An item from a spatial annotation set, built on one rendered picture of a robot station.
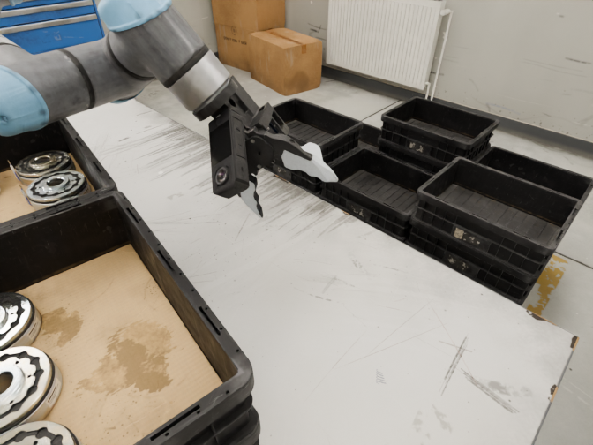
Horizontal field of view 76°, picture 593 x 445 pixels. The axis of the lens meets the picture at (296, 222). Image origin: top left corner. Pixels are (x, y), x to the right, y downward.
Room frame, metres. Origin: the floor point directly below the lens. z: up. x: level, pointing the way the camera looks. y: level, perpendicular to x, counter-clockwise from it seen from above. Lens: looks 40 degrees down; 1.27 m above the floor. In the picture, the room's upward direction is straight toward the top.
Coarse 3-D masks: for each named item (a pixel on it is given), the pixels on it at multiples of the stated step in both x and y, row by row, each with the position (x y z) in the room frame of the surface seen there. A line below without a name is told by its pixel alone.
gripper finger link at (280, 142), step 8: (272, 136) 0.47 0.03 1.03; (280, 136) 0.47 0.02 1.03; (288, 136) 0.48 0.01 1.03; (272, 144) 0.47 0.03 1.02; (280, 144) 0.46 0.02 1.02; (288, 144) 0.46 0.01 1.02; (296, 144) 0.47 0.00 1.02; (280, 152) 0.47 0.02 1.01; (296, 152) 0.46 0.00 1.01; (304, 152) 0.46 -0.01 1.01
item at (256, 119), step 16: (224, 96) 0.47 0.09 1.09; (240, 96) 0.52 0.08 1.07; (192, 112) 0.49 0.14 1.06; (208, 112) 0.47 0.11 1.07; (240, 112) 0.50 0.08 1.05; (256, 112) 0.53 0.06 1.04; (272, 112) 0.53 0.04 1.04; (256, 128) 0.48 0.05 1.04; (272, 128) 0.53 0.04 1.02; (288, 128) 0.54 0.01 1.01; (256, 144) 0.47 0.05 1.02; (256, 160) 0.47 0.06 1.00; (272, 160) 0.46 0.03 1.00
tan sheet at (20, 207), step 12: (72, 156) 0.77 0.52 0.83; (0, 180) 0.67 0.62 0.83; (12, 180) 0.67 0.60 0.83; (0, 192) 0.63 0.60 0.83; (12, 192) 0.63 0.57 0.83; (0, 204) 0.59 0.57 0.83; (12, 204) 0.59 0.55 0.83; (24, 204) 0.59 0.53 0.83; (0, 216) 0.55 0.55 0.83; (12, 216) 0.55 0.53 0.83
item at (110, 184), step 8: (64, 120) 0.75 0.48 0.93; (64, 128) 0.72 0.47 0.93; (72, 128) 0.71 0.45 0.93; (72, 136) 0.67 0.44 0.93; (80, 144) 0.67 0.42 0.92; (88, 152) 0.61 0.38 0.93; (88, 160) 0.58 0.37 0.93; (96, 160) 0.58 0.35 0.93; (96, 168) 0.56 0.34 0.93; (104, 168) 0.56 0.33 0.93; (104, 176) 0.53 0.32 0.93; (104, 184) 0.51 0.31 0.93; (112, 184) 0.51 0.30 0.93; (88, 192) 0.48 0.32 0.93; (96, 192) 0.48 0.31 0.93; (72, 200) 0.46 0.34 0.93; (80, 200) 0.46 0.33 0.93; (48, 208) 0.44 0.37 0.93; (56, 208) 0.44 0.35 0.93; (24, 216) 0.42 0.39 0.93; (32, 216) 0.42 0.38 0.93; (0, 224) 0.41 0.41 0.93; (8, 224) 0.41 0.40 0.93
